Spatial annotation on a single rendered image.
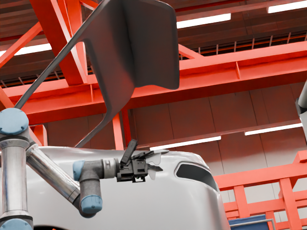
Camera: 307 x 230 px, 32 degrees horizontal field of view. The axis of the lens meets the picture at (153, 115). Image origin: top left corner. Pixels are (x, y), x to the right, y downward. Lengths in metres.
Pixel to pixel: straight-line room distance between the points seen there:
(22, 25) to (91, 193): 10.47
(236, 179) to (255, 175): 0.32
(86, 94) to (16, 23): 6.80
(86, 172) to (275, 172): 7.35
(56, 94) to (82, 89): 0.27
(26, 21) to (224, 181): 5.77
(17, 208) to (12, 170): 0.14
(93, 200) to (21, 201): 0.25
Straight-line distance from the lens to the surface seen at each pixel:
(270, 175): 9.15
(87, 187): 1.96
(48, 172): 2.11
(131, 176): 2.01
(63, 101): 5.66
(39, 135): 5.76
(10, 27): 12.35
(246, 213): 8.96
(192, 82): 5.60
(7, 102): 4.66
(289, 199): 9.10
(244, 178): 9.09
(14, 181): 1.95
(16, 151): 1.99
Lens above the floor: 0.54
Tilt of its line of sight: 25 degrees up
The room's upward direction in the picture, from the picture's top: 9 degrees counter-clockwise
